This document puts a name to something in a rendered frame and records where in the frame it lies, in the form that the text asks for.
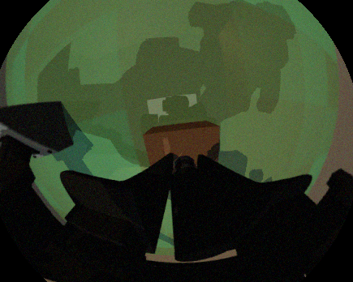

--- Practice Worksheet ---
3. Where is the brown block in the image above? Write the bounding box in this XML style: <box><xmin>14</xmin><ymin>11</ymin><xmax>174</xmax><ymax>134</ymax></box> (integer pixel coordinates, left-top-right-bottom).
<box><xmin>144</xmin><ymin>121</ymin><xmax>219</xmax><ymax>173</ymax></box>

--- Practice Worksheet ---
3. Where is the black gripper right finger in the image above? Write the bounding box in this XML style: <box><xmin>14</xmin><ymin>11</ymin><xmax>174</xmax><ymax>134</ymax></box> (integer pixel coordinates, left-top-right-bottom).
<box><xmin>196</xmin><ymin>155</ymin><xmax>312</xmax><ymax>241</ymax></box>

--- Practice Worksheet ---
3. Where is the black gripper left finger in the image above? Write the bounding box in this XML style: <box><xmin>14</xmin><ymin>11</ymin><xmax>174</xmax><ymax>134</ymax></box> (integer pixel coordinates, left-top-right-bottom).
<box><xmin>59</xmin><ymin>153</ymin><xmax>174</xmax><ymax>254</ymax></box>

